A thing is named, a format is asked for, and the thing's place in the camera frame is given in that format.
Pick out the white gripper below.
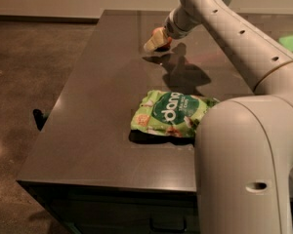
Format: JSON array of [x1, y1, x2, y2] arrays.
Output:
[[144, 7, 199, 53]]

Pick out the dark cabinet drawer front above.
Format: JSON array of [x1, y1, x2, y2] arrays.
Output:
[[51, 200, 200, 234]]

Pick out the dark drawer handle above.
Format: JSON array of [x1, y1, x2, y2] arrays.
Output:
[[148, 218, 188, 234]]

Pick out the green chips bag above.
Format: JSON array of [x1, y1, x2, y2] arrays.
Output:
[[131, 90, 219, 138]]

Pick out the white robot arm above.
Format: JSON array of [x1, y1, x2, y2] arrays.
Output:
[[145, 0, 293, 234]]

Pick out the black side handle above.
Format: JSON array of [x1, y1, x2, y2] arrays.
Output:
[[33, 109, 49, 131]]

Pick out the red apple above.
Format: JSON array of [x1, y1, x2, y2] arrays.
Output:
[[152, 27, 172, 49]]

